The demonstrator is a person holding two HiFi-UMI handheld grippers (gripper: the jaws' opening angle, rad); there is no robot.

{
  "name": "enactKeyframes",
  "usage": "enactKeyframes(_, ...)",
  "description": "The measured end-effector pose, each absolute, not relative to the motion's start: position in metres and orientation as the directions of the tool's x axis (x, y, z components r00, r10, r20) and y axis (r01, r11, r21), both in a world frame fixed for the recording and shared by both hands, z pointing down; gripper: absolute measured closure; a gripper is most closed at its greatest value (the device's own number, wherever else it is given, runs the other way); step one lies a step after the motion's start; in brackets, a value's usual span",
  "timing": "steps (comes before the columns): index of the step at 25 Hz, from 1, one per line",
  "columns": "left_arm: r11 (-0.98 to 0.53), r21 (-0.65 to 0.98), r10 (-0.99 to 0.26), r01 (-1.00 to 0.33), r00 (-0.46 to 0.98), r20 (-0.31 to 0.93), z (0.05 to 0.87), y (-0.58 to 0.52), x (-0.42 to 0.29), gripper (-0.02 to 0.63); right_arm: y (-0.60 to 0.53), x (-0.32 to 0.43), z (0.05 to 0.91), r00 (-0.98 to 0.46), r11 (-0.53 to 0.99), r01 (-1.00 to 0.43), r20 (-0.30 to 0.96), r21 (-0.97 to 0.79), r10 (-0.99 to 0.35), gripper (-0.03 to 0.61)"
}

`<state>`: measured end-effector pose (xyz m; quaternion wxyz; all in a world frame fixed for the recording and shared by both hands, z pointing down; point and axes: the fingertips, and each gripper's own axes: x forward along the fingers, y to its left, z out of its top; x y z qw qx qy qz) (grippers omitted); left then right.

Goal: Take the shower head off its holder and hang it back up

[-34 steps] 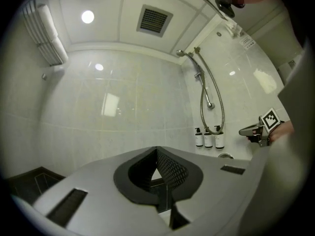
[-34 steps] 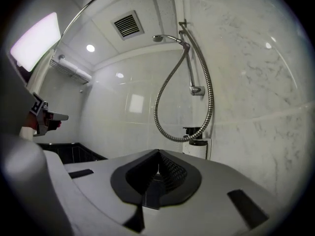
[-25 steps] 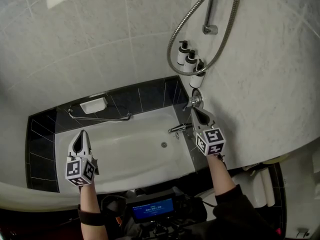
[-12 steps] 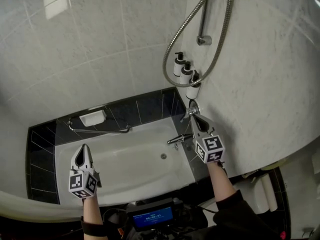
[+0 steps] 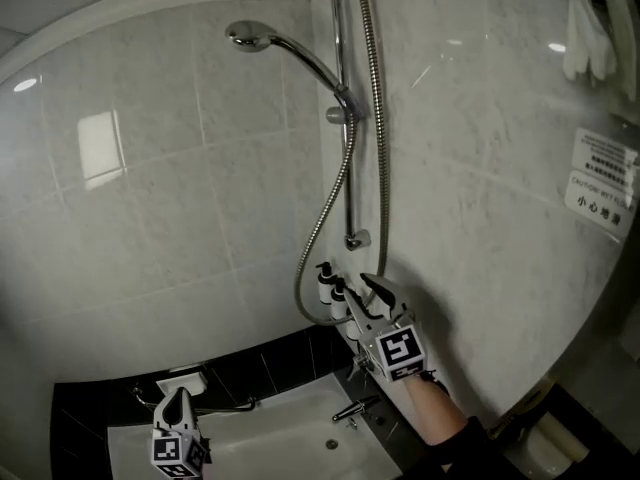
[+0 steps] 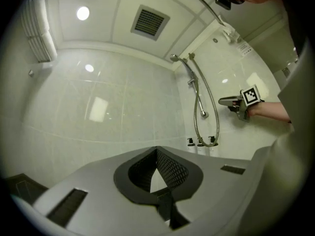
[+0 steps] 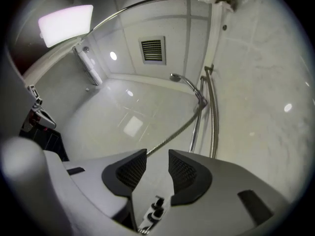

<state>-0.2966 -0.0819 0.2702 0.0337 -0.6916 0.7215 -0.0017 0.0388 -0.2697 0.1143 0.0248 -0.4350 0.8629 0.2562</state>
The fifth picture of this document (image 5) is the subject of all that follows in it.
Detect small-print white wall sign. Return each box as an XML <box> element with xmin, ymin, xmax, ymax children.
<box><xmin>571</xmin><ymin>126</ymin><xmax>640</xmax><ymax>183</ymax></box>

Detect white bathtub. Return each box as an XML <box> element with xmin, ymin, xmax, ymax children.
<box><xmin>107</xmin><ymin>372</ymin><xmax>401</xmax><ymax>480</ymax></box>

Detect chrome shower slide rail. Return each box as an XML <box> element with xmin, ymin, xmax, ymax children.
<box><xmin>327</xmin><ymin>0</ymin><xmax>372</xmax><ymax>252</ymax></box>

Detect metal shower hose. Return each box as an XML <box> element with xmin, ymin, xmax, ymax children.
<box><xmin>294</xmin><ymin>0</ymin><xmax>392</xmax><ymax>325</ymax></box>

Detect white soap dish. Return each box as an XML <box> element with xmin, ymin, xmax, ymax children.
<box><xmin>155</xmin><ymin>370</ymin><xmax>209</xmax><ymax>397</ymax></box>

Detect chrome shower head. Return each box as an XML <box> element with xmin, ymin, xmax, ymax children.
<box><xmin>224</xmin><ymin>20</ymin><xmax>351</xmax><ymax>99</ymax></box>

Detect person's right forearm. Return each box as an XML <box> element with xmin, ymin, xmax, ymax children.
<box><xmin>403</xmin><ymin>375</ymin><xmax>469</xmax><ymax>447</ymax></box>

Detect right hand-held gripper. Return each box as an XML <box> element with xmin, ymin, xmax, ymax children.
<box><xmin>342</xmin><ymin>272</ymin><xmax>429</xmax><ymax>383</ymax></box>

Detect person's black top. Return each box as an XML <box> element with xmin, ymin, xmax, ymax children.
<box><xmin>427</xmin><ymin>415</ymin><xmax>541</xmax><ymax>480</ymax></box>

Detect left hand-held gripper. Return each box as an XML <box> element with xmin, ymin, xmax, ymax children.
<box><xmin>151</xmin><ymin>386</ymin><xmax>211</xmax><ymax>480</ymax></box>

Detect chrome tub spout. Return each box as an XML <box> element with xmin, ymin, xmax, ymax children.
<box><xmin>332</xmin><ymin>397</ymin><xmax>381</xmax><ymax>423</ymax></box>

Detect chrome grab bar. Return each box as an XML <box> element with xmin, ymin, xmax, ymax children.
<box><xmin>132</xmin><ymin>386</ymin><xmax>257</xmax><ymax>413</ymax></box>

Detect white hanging towel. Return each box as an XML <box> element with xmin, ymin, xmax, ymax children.
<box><xmin>563</xmin><ymin>0</ymin><xmax>626</xmax><ymax>89</ymax></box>

